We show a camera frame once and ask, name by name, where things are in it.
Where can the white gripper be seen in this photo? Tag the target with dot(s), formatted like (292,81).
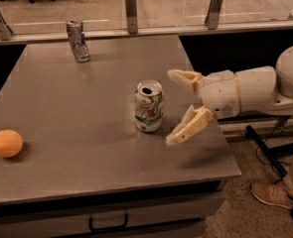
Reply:
(219,94)

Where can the clear glass barrier panel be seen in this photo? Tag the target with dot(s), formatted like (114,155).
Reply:
(41,16)

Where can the black drawer handle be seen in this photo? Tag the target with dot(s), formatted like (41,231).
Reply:
(105,225)

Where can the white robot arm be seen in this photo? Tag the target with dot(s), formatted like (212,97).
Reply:
(266,89)

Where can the right metal bracket post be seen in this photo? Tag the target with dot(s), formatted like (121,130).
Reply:
(213,16)

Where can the black bar on floor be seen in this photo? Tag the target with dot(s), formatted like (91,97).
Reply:
(250,133)

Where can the crushed silver blue can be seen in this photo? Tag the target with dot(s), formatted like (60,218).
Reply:
(76,38)

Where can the middle metal bracket post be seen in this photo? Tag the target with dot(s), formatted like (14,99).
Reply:
(131,16)

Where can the orange fruit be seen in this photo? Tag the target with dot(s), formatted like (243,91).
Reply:
(11,143)

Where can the grey drawer front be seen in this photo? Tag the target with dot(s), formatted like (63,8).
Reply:
(180,216)

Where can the brown shoe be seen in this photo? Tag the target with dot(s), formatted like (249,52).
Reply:
(273,194)

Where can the white green 7up can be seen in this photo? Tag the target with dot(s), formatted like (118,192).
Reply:
(149,105)

